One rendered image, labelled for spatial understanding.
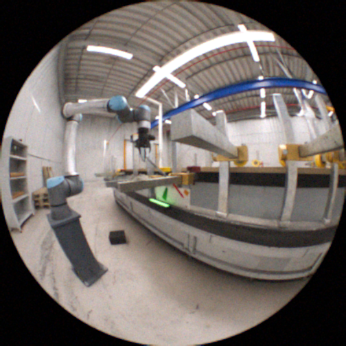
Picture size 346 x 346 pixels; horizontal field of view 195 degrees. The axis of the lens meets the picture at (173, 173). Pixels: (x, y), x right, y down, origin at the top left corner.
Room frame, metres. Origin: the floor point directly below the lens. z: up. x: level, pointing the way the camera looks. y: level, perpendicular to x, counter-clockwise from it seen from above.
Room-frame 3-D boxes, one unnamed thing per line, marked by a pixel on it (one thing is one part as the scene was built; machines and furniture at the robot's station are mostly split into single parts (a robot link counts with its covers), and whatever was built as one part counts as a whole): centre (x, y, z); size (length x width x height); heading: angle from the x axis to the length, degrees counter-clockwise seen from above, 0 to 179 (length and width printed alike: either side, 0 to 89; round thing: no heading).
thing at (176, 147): (0.53, -0.02, 0.89); 0.04 x 0.04 x 0.48; 46
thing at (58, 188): (0.39, 0.81, 0.79); 0.17 x 0.15 x 0.18; 5
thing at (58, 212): (0.38, 0.80, 0.65); 0.19 x 0.19 x 0.10
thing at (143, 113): (0.62, 0.19, 1.26); 0.10 x 0.09 x 0.12; 95
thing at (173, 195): (0.53, 0.02, 0.75); 0.26 x 0.01 x 0.10; 46
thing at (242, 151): (0.34, -0.22, 0.95); 0.14 x 0.06 x 0.05; 46
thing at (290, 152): (0.16, -0.39, 0.95); 0.14 x 0.06 x 0.05; 46
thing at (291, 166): (0.18, -0.38, 0.92); 0.04 x 0.04 x 0.48; 46
